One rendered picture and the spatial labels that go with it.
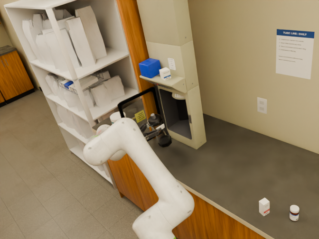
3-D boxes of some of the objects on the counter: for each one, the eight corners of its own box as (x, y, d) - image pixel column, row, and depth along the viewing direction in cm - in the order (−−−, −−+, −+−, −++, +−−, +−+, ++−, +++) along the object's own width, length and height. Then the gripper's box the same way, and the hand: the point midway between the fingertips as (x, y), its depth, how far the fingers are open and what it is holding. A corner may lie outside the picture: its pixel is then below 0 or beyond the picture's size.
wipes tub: (123, 124, 259) (119, 109, 251) (132, 128, 250) (127, 113, 242) (111, 131, 252) (107, 116, 244) (120, 136, 243) (115, 121, 235)
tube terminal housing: (187, 120, 244) (172, 28, 204) (218, 132, 222) (208, 32, 181) (166, 135, 232) (145, 41, 191) (196, 149, 209) (180, 46, 169)
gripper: (142, 141, 177) (169, 123, 188) (122, 130, 192) (147, 114, 204) (145, 151, 181) (171, 133, 192) (125, 139, 196) (150, 123, 207)
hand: (156, 124), depth 197 cm, fingers closed on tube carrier, 9 cm apart
